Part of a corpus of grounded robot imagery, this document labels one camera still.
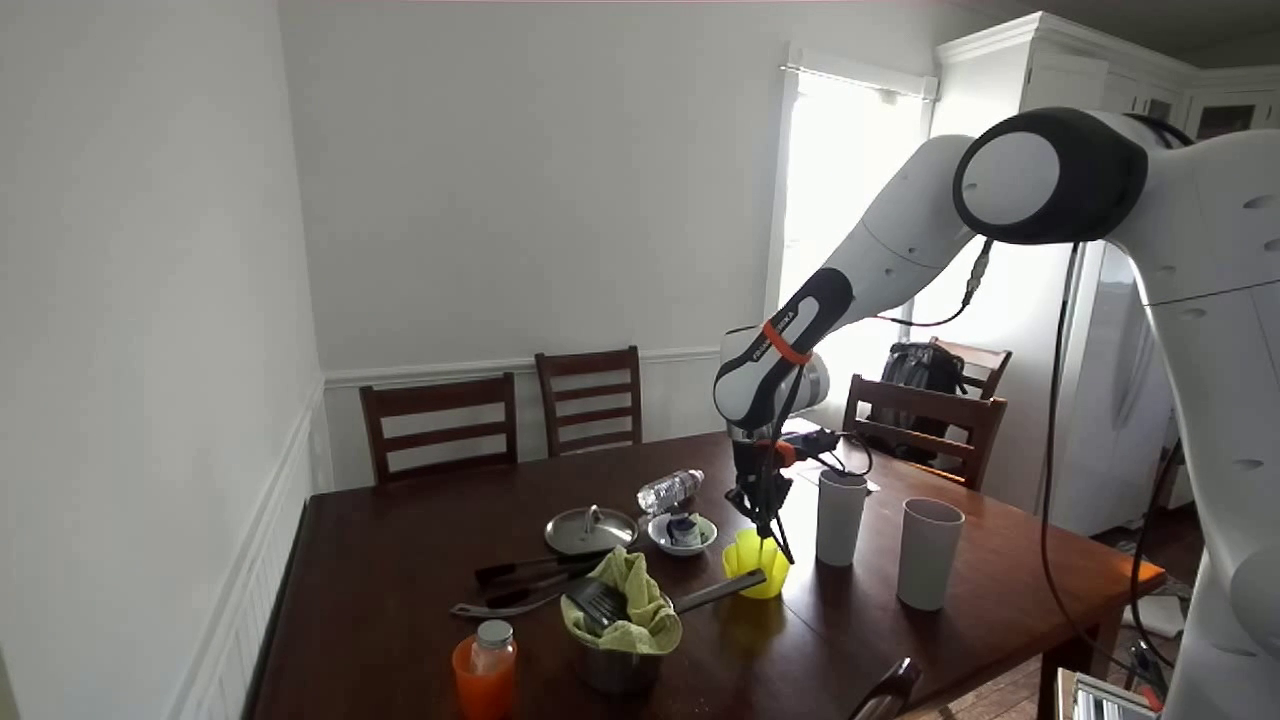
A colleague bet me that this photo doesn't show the dark wooden chair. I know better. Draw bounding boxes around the dark wooden chair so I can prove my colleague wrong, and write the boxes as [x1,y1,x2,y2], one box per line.
[537,348,642,455]
[359,371,517,482]

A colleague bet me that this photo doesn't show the pot with yellow cloth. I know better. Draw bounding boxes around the pot with yellow cloth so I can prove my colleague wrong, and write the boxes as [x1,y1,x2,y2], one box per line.
[558,548,763,695]

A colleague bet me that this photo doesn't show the clear plastic water bottle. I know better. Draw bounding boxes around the clear plastic water bottle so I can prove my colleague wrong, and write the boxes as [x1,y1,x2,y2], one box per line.
[636,466,703,517]

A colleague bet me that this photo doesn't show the white tall cup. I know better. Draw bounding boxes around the white tall cup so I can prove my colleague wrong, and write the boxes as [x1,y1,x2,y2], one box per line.
[815,471,872,567]
[895,501,964,613]

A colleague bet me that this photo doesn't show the black kitchen tongs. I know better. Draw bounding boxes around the black kitchen tongs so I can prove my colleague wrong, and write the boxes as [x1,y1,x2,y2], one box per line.
[456,555,596,618]

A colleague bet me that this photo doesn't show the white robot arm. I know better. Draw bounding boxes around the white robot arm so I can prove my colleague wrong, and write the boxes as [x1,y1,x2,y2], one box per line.
[712,107,1280,720]

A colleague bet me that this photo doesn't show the glass pot lid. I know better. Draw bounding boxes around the glass pot lid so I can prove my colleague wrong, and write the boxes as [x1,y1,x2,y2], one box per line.
[545,504,636,555]

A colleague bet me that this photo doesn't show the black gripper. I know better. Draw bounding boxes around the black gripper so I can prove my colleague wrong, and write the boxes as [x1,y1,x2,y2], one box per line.
[724,440,795,564]

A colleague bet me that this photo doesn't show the white bowl with items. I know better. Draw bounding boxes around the white bowl with items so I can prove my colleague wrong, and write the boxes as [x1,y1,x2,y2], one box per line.
[642,511,721,558]

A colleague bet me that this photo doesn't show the orange juice bottle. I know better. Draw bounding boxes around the orange juice bottle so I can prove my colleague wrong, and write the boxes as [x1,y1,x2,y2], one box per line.
[452,618,517,720]

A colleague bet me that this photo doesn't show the wooden chair by window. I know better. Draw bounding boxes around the wooden chair by window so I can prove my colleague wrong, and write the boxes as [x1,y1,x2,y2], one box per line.
[845,374,1002,489]

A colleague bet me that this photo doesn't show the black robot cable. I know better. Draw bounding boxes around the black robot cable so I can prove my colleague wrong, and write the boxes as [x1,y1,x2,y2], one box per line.
[1037,234,1177,670]

